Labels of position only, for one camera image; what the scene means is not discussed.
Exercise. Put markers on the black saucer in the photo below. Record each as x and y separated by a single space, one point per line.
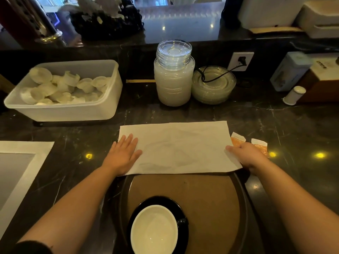
159 199

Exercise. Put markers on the white napkin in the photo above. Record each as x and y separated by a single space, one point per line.
180 148

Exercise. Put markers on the thin wooden board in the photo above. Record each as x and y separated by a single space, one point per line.
275 30

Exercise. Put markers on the white coral ornament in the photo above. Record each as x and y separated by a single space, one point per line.
103 5

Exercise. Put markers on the round brown tray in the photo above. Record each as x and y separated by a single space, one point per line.
212 208

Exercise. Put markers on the orange sachet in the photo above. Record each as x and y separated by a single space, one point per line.
237 140
260 144

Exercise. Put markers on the stack of small glass dishes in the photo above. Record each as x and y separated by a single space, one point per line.
173 51

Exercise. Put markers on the pale rectangular tin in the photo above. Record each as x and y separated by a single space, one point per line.
288 72

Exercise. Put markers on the black rock ornament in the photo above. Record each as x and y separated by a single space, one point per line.
111 27

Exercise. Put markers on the person's right hand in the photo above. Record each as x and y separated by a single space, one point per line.
250 156

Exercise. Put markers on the grey woven placemat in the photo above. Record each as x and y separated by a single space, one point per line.
16 166

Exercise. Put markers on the person's left hand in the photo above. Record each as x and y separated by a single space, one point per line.
123 156

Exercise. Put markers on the translucent white plastic tub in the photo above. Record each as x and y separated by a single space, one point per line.
66 111

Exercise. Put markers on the person's black left sleeve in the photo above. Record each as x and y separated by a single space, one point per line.
31 248

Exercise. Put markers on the person's left forearm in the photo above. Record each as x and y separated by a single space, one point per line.
66 214

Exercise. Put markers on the person's right forearm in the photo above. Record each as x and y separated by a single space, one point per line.
291 208

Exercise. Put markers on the white wall socket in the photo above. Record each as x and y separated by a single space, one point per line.
234 59

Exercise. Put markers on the brown box with white lid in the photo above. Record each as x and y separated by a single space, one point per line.
320 87

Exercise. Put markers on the tall stack of glass plates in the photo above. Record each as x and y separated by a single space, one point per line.
173 89

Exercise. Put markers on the short stack of glass plates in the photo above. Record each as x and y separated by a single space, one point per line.
214 91

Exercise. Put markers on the white appliance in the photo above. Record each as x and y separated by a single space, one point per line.
270 11

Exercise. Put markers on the small white shaker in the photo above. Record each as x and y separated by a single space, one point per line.
294 96

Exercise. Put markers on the black and white cup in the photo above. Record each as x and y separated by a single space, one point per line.
153 230

